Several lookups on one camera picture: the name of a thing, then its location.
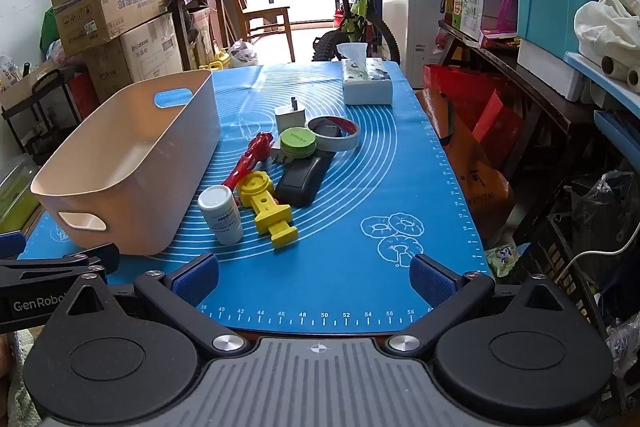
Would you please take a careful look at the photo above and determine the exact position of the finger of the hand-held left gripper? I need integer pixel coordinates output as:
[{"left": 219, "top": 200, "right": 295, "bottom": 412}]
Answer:
[
  {"left": 0, "top": 231, "right": 27, "bottom": 261},
  {"left": 0, "top": 243, "right": 121, "bottom": 290}
]

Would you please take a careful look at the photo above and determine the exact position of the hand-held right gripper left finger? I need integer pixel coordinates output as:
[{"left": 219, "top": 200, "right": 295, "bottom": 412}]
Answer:
[{"left": 45, "top": 253, "right": 248, "bottom": 353}]

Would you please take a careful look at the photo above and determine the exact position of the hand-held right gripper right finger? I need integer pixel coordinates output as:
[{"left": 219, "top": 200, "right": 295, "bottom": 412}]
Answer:
[{"left": 387, "top": 253, "right": 599, "bottom": 352}]

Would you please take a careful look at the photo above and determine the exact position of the white pill bottle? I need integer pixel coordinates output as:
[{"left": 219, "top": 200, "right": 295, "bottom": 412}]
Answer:
[{"left": 197, "top": 185, "right": 244, "bottom": 246}]

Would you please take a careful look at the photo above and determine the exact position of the beige plastic basket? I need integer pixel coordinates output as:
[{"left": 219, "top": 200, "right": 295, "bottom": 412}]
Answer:
[{"left": 30, "top": 68, "right": 222, "bottom": 257}]

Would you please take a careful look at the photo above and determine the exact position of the yellow plastic tool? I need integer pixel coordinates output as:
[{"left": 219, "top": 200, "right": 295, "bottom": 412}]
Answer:
[{"left": 236, "top": 171, "right": 299, "bottom": 250}]

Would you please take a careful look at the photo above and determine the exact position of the red plastic tool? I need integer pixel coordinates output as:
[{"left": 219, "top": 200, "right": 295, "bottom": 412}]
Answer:
[{"left": 221, "top": 132, "right": 275, "bottom": 190}]

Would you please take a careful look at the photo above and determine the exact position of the double-sided tape roll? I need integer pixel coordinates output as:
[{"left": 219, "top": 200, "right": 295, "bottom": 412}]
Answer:
[{"left": 306, "top": 117, "right": 361, "bottom": 153}]

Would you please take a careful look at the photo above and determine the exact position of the green round container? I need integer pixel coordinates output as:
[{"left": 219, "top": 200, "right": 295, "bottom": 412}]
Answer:
[{"left": 278, "top": 128, "right": 318, "bottom": 163}]

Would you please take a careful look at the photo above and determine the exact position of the green snack packet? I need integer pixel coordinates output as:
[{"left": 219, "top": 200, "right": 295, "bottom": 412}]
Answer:
[{"left": 484, "top": 243, "right": 522, "bottom": 278}]

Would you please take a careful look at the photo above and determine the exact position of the orange paper bag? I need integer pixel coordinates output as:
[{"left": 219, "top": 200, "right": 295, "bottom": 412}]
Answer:
[{"left": 425, "top": 89, "right": 516, "bottom": 239}]

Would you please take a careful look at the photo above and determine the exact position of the blue silicone baking mat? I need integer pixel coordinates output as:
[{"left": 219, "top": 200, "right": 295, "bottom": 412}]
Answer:
[{"left": 17, "top": 61, "right": 493, "bottom": 335}]

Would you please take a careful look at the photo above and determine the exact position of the black plastic crate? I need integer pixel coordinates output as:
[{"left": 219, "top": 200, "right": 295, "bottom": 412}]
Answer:
[{"left": 530, "top": 207, "right": 626, "bottom": 324}]

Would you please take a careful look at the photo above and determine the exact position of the black handheld device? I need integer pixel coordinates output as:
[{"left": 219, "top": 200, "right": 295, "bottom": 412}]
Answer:
[{"left": 275, "top": 151, "right": 335, "bottom": 208}]

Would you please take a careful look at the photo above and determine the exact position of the black metal cart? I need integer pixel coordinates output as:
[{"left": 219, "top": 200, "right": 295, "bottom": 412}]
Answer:
[{"left": 0, "top": 67, "right": 85, "bottom": 158}]

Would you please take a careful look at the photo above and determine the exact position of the red gift box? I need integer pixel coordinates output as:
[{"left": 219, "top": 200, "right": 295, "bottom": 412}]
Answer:
[{"left": 472, "top": 89, "right": 526, "bottom": 158}]

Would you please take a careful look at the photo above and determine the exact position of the black plastic bag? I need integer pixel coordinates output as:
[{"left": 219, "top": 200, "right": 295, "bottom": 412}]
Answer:
[{"left": 567, "top": 172, "right": 637, "bottom": 259}]

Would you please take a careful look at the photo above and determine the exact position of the plain brown cardboard box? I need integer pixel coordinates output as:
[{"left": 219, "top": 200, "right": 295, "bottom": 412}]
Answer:
[{"left": 82, "top": 39, "right": 134, "bottom": 104}]

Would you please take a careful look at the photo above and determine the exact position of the red paper bag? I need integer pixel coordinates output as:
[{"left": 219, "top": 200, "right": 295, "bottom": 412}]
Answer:
[{"left": 424, "top": 64, "right": 507, "bottom": 108}]

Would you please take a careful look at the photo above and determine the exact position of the floral tissue box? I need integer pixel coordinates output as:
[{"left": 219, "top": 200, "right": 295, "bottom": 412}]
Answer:
[{"left": 336, "top": 42, "right": 394, "bottom": 106}]

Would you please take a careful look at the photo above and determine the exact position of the yellow plastic jug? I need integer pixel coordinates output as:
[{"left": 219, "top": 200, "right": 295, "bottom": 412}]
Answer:
[{"left": 199, "top": 49, "right": 233, "bottom": 72}]

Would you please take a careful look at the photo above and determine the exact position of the white printed cardboard box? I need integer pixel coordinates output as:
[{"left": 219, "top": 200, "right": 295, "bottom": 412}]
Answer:
[{"left": 119, "top": 12, "right": 185, "bottom": 82}]

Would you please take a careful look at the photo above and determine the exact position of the dark wooden shelf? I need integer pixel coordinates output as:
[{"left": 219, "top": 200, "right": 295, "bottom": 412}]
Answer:
[{"left": 439, "top": 21, "right": 597, "bottom": 188}]

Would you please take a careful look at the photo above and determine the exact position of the white plastic bag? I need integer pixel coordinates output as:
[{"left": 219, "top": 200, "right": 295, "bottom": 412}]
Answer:
[{"left": 227, "top": 39, "right": 260, "bottom": 68}]

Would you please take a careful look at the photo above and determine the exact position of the white foam box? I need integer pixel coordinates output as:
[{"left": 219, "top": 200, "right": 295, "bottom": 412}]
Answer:
[{"left": 516, "top": 39, "right": 587, "bottom": 102}]

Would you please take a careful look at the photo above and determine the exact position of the wooden chair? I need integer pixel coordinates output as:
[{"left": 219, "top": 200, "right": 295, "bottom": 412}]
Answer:
[{"left": 222, "top": 0, "right": 297, "bottom": 62}]

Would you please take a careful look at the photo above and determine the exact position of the green white carton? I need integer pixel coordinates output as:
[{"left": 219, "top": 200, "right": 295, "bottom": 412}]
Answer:
[{"left": 452, "top": 0, "right": 504, "bottom": 44}]

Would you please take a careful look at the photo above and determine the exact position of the green black bicycle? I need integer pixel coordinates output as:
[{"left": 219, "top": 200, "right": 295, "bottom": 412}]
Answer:
[{"left": 295, "top": 0, "right": 402, "bottom": 64}]

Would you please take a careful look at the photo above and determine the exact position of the teal plastic storage bin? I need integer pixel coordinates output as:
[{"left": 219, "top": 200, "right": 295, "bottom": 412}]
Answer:
[{"left": 511, "top": 0, "right": 626, "bottom": 58}]

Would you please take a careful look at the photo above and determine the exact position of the white cloth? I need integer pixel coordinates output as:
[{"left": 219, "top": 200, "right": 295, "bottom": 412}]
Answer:
[{"left": 574, "top": 0, "right": 640, "bottom": 68}]

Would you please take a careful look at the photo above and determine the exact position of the white cable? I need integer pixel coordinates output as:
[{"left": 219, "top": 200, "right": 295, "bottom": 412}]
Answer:
[{"left": 555, "top": 202, "right": 640, "bottom": 289}]

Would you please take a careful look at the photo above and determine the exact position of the white wall charger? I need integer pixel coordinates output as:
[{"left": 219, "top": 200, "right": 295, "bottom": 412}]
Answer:
[{"left": 274, "top": 97, "right": 307, "bottom": 136}]

